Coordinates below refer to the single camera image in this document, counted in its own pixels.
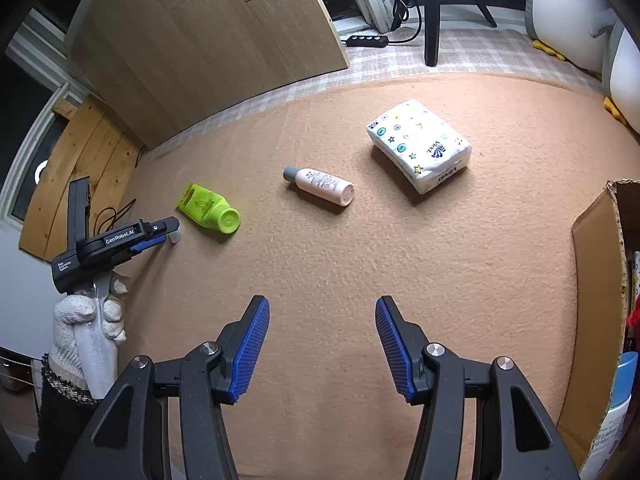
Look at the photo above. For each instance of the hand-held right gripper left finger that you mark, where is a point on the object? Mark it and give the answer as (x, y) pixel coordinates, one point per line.
(247, 355)

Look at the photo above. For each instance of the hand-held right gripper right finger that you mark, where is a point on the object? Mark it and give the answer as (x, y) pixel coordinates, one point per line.
(395, 355)

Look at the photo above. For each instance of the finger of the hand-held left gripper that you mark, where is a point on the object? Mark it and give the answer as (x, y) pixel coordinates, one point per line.
(147, 245)
(162, 226)

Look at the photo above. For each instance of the white translucent silicone cap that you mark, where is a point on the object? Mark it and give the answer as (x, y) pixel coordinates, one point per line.
(175, 239)

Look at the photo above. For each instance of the cardboard box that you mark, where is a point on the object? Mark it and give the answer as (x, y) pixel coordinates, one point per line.
(595, 285)

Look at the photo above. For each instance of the cream bottle with blue cap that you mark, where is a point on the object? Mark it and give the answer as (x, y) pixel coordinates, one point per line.
(622, 385)

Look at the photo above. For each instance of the red cloth pouch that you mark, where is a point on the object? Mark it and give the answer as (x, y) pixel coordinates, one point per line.
(636, 317)

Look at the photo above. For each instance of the person's left forearm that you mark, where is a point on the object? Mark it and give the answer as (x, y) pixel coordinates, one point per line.
(62, 410)

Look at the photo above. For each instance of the person's left hand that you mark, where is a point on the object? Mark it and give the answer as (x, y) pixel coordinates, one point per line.
(65, 340)

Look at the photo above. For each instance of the green squeeze tube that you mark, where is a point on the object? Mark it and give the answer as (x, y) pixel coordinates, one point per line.
(205, 207)

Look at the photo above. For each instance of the wooden plank headboard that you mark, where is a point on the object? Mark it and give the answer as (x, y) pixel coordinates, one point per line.
(85, 150)

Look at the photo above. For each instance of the tan blanket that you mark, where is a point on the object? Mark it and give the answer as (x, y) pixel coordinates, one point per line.
(325, 260)

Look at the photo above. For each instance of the pink bottle with grey cap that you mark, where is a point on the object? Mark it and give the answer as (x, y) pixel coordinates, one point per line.
(320, 184)

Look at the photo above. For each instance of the light plywood board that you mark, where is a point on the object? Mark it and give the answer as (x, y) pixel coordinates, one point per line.
(200, 45)

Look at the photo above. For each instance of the white patterned tissue pack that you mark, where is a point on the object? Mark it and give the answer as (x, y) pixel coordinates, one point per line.
(415, 140)

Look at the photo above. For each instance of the black power strip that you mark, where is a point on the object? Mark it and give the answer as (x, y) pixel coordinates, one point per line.
(365, 41)

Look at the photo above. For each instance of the plaid bed sheet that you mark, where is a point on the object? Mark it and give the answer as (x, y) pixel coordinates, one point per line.
(475, 50)

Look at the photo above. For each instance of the black tripod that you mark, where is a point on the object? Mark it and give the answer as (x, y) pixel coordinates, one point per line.
(431, 20)

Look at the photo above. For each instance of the white grey plush toy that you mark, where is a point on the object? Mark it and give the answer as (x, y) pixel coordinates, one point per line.
(565, 20)

